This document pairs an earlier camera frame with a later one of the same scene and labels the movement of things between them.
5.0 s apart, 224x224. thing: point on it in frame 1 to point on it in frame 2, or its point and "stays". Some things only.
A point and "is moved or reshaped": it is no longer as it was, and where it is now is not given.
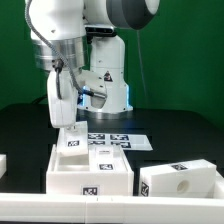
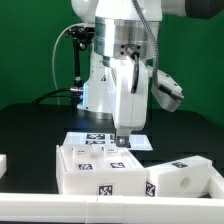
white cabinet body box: [70, 175] is moved or reshaped
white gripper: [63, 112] to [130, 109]
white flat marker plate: [128, 142] stays
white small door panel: [73, 142] to [81, 158]
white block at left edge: [3, 164] stays
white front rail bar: [71, 208] stays
